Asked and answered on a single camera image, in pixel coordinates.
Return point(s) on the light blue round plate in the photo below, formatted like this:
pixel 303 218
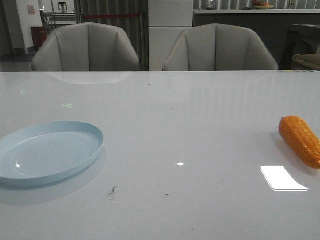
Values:
pixel 47 153

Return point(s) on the orange corn cob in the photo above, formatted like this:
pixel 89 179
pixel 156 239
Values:
pixel 301 139

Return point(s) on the right beige upholstered chair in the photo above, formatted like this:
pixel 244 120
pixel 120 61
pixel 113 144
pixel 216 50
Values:
pixel 219 47

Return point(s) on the beige upholstered chair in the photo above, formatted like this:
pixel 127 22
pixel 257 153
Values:
pixel 86 47
pixel 219 47

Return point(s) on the white cabinet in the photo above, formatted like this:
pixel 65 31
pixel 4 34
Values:
pixel 166 20

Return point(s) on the left beige upholstered chair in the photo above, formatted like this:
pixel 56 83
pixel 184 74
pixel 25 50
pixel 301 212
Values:
pixel 86 47

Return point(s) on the metal cart with kettle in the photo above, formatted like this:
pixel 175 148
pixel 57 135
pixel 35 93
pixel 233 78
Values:
pixel 57 13

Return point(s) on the dark grey counter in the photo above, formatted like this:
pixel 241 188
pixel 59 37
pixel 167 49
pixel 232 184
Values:
pixel 271 25

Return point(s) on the red bin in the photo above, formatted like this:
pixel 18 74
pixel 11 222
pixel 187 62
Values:
pixel 38 36

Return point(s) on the fruit bowl on counter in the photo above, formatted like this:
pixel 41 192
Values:
pixel 260 5

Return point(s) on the tan cushion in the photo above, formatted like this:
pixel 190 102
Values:
pixel 310 61

